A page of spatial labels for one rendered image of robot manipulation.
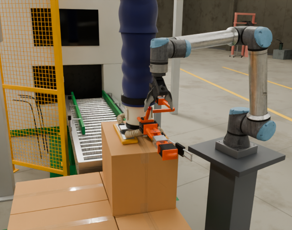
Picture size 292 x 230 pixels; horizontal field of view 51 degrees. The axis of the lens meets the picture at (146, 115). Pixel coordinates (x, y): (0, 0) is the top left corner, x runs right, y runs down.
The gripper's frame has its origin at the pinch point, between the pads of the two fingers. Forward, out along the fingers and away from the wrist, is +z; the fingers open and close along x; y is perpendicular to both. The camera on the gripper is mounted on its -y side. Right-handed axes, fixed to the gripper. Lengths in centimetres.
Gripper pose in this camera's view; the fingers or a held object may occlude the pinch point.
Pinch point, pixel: (159, 112)
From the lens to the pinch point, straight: 158.0
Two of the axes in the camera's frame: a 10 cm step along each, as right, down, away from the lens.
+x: -9.7, 0.6, -2.5
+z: -0.1, 9.5, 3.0
